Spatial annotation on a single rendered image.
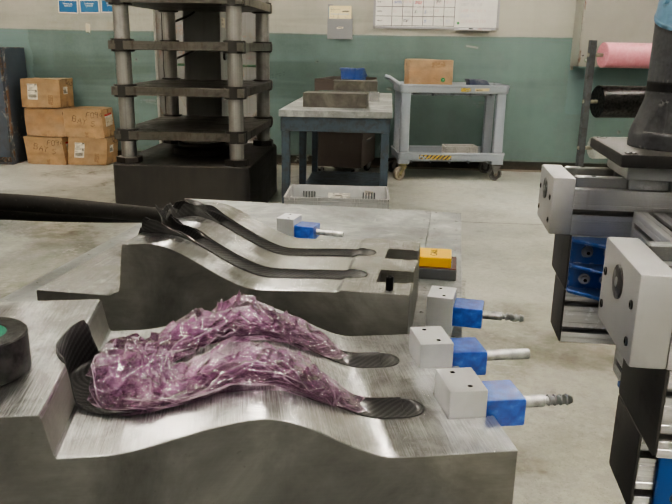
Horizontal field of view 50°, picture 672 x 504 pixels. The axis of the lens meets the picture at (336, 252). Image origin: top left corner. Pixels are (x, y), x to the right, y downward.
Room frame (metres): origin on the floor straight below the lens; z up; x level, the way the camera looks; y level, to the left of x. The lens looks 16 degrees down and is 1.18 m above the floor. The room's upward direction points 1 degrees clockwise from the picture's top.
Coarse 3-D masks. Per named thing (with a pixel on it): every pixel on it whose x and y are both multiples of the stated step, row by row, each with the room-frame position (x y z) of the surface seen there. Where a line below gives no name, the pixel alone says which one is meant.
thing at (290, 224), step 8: (280, 216) 1.39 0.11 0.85; (288, 216) 1.39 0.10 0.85; (296, 216) 1.39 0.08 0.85; (280, 224) 1.37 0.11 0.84; (288, 224) 1.37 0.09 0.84; (296, 224) 1.38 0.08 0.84; (304, 224) 1.38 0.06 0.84; (312, 224) 1.38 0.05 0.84; (288, 232) 1.37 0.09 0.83; (296, 232) 1.37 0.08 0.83; (304, 232) 1.36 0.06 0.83; (312, 232) 1.36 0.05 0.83; (320, 232) 1.37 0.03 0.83; (328, 232) 1.37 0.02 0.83; (336, 232) 1.36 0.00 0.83
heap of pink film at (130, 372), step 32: (192, 320) 0.69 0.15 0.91; (224, 320) 0.68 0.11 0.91; (256, 320) 0.68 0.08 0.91; (288, 320) 0.70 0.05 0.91; (128, 352) 0.63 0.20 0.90; (160, 352) 0.62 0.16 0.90; (192, 352) 0.66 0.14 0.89; (224, 352) 0.60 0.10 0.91; (256, 352) 0.59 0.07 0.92; (288, 352) 0.62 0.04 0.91; (320, 352) 0.69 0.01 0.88; (96, 384) 0.58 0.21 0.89; (128, 384) 0.57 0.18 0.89; (160, 384) 0.57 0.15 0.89; (192, 384) 0.56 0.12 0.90; (224, 384) 0.56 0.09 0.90; (256, 384) 0.56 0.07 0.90; (288, 384) 0.57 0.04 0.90; (320, 384) 0.58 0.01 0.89
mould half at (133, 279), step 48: (144, 240) 0.90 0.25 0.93; (240, 240) 1.01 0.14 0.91; (288, 240) 1.10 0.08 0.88; (336, 240) 1.10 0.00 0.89; (384, 240) 1.09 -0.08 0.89; (48, 288) 0.92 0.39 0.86; (96, 288) 0.92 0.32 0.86; (144, 288) 0.89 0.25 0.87; (192, 288) 0.88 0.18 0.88; (240, 288) 0.87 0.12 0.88; (288, 288) 0.86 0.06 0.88; (336, 288) 0.86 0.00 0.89; (384, 288) 0.85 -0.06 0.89
